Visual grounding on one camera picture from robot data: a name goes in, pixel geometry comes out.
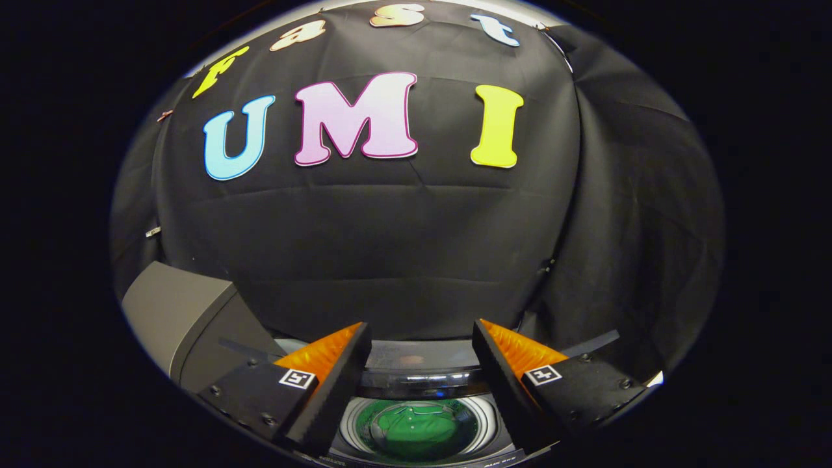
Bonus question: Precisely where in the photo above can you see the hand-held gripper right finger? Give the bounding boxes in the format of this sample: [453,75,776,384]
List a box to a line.
[473,318,651,452]

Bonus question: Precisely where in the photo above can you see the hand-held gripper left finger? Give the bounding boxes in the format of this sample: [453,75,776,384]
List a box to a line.
[197,322,372,456]

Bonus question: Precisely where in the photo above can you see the green polo shirt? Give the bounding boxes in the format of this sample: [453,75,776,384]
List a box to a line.
[374,403,465,456]

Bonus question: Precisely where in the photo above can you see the grey cabinet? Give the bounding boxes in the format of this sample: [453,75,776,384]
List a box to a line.
[122,261,287,394]

